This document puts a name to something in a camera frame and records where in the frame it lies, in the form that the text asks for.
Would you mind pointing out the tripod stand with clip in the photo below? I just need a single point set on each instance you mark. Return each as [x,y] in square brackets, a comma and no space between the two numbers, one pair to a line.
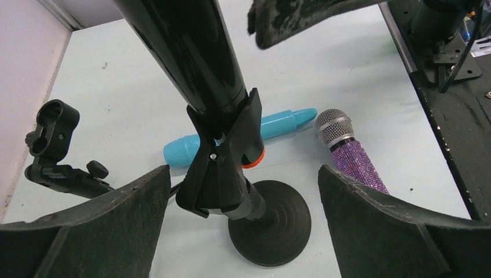
[49,144]

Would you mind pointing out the black microphone orange end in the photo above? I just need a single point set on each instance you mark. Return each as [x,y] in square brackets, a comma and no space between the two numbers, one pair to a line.
[190,42]

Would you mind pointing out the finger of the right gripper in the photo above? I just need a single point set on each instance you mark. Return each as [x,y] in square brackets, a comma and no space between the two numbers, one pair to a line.
[274,21]

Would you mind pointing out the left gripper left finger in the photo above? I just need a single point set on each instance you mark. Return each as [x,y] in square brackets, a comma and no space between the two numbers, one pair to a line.
[113,235]

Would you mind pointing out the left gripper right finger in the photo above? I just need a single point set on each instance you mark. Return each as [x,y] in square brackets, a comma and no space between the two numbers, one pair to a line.
[378,235]

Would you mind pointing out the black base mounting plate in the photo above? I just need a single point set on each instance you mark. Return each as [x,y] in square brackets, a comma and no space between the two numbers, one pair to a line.
[459,113]

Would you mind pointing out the purple glitter microphone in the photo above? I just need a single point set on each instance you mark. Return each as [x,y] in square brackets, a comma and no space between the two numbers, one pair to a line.
[335,131]

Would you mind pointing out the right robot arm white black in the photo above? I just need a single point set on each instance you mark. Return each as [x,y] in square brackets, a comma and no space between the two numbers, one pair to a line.
[429,30]

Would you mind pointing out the blue toy microphone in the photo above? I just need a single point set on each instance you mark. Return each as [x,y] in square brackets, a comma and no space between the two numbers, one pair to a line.
[182,151]

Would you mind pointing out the black round base mic stand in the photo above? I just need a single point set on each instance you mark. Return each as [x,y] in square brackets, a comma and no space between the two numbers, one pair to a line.
[269,222]

